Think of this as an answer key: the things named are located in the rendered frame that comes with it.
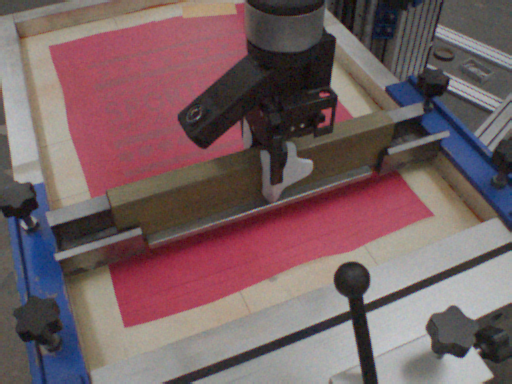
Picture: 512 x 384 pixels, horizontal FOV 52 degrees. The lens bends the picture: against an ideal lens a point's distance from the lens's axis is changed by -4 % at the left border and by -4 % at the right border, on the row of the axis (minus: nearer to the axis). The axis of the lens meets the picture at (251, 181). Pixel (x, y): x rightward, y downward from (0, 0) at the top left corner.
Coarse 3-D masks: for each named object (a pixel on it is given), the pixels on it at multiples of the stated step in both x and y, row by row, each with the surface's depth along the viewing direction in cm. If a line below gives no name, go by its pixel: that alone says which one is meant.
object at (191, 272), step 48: (96, 48) 96; (144, 48) 95; (96, 96) 86; (96, 144) 78; (96, 192) 72; (192, 240) 67; (240, 240) 67; (144, 288) 62; (192, 288) 62; (240, 288) 62
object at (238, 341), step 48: (96, 0) 101; (144, 0) 103; (0, 48) 90; (336, 48) 91; (384, 96) 82; (48, 192) 70; (480, 240) 62; (384, 288) 58; (192, 336) 54; (240, 336) 54; (288, 336) 55
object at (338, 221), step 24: (168, 24) 101; (192, 24) 101; (216, 24) 101; (240, 24) 101; (336, 120) 82; (336, 192) 72; (360, 192) 72; (384, 192) 72; (408, 192) 72; (288, 216) 69; (312, 216) 69; (336, 216) 69; (360, 216) 69; (384, 216) 69; (408, 216) 69; (432, 216) 69; (288, 240) 67; (312, 240) 67; (336, 240) 67; (360, 240) 67
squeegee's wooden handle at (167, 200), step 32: (352, 128) 65; (384, 128) 66; (224, 160) 61; (256, 160) 61; (320, 160) 65; (352, 160) 68; (128, 192) 58; (160, 192) 58; (192, 192) 60; (224, 192) 62; (256, 192) 65; (128, 224) 60; (160, 224) 62
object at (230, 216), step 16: (336, 176) 68; (352, 176) 68; (368, 176) 69; (288, 192) 67; (304, 192) 67; (320, 192) 68; (240, 208) 65; (256, 208) 65; (272, 208) 66; (192, 224) 63; (208, 224) 63; (224, 224) 64; (160, 240) 62; (176, 240) 63
